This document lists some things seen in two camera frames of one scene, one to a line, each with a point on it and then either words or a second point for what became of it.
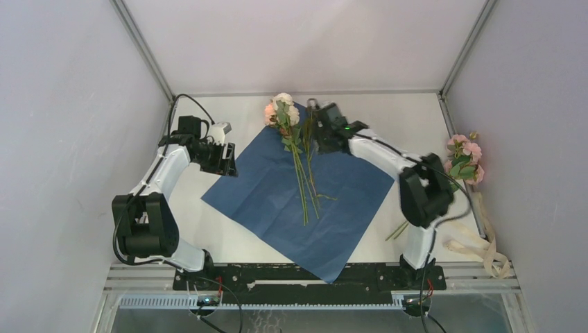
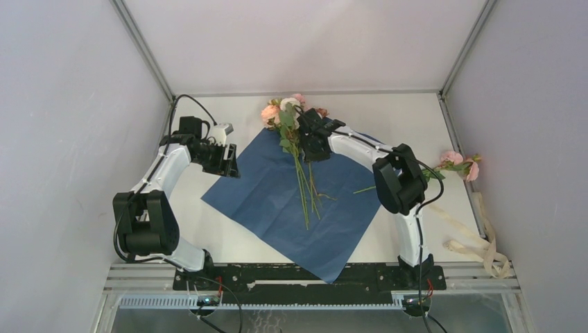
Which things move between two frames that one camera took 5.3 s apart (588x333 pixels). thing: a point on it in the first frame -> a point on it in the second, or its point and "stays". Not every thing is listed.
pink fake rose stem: x=462 y=165 -> x=301 y=99
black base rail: x=274 y=284 stays
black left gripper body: x=211 y=158 stays
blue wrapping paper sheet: x=317 y=208 stays
